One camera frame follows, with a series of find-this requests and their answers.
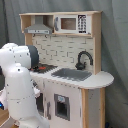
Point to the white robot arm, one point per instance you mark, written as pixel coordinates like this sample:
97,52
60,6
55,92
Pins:
15,63

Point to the wooden toy kitchen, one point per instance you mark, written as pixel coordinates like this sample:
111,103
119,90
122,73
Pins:
87,98

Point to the grey toy sink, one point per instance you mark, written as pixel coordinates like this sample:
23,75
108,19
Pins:
72,74

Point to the black toy faucet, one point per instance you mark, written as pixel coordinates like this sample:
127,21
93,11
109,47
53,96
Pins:
81,64

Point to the black toy stovetop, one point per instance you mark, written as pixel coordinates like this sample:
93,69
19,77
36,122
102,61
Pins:
43,68

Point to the white toy microwave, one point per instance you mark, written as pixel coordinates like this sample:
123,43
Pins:
73,24

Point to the grey range hood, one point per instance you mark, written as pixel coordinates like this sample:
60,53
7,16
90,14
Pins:
38,27

